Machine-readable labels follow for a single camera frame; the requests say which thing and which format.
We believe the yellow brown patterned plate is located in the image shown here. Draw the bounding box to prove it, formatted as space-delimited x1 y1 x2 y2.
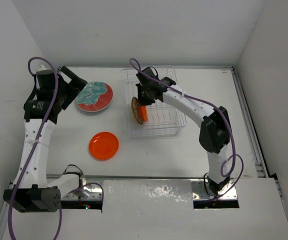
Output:
131 96 143 125

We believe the white plate red teal pattern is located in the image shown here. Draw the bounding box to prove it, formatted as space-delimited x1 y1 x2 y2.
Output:
75 81 114 113

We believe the orange plastic plate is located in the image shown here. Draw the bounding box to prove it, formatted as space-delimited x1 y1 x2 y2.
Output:
139 106 149 123
88 131 120 161

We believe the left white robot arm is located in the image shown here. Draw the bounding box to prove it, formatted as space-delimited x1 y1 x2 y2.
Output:
3 66 87 213

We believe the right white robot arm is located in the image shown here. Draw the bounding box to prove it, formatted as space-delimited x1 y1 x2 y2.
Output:
136 67 232 195

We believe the white foam front panel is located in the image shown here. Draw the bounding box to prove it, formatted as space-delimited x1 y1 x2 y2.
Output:
12 178 288 240

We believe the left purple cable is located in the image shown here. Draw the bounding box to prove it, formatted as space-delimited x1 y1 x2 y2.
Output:
7 56 104 240

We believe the purple cable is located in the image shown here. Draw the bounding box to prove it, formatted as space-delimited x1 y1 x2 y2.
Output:
7 56 104 240
129 58 245 203

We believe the white wire dish rack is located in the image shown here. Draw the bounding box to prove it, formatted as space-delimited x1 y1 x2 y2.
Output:
121 68 187 139

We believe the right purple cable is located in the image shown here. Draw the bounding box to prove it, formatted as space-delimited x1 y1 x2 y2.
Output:
129 58 245 203

